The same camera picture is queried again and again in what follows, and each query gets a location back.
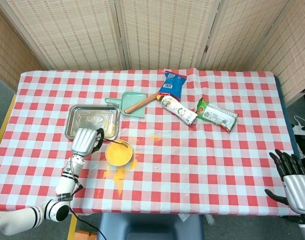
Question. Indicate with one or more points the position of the blue grey chair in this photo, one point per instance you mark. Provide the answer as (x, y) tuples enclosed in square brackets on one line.
[(150, 227)]

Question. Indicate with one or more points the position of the small yellow food crumb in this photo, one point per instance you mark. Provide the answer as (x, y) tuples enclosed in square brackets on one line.
[(153, 137)]

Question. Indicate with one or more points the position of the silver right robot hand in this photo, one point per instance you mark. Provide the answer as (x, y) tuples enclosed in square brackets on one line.
[(300, 192)]

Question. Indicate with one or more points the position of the wooden rolling pin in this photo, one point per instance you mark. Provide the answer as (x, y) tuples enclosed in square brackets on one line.
[(140, 103)]

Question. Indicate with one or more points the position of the green snack packet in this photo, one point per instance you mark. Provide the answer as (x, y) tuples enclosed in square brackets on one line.
[(215, 115)]

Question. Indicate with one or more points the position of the white power strip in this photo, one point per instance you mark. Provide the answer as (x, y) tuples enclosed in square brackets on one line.
[(301, 129)]

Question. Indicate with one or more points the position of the white drink bottle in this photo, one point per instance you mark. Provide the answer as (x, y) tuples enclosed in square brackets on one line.
[(178, 110)]

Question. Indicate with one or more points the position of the dark metal spoon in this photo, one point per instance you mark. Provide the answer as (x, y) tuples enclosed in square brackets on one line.
[(117, 143)]

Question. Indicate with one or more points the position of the red white checkered tablecloth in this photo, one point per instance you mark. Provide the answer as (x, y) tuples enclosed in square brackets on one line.
[(205, 162)]

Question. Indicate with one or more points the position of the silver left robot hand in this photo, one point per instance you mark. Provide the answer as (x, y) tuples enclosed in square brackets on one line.
[(83, 142)]

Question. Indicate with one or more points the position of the yellow bowl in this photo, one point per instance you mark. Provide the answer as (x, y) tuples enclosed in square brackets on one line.
[(118, 155)]

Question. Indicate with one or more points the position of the orange box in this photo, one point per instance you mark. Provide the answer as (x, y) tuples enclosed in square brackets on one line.
[(85, 235)]

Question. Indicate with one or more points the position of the woven folding screen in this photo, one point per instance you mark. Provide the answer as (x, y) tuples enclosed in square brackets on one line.
[(155, 32)]

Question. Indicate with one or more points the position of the rectangular metal tray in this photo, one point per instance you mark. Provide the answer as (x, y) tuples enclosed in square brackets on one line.
[(92, 117)]

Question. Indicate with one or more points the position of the mint green dustpan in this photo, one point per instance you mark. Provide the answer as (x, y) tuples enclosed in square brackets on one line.
[(132, 98)]

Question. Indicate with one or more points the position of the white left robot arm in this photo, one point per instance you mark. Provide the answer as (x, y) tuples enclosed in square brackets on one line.
[(65, 185)]

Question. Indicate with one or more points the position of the blue snack bag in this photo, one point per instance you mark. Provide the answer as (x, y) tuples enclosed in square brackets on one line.
[(171, 86)]

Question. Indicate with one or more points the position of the yellow powder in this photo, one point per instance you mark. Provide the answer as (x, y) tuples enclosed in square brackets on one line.
[(120, 173)]

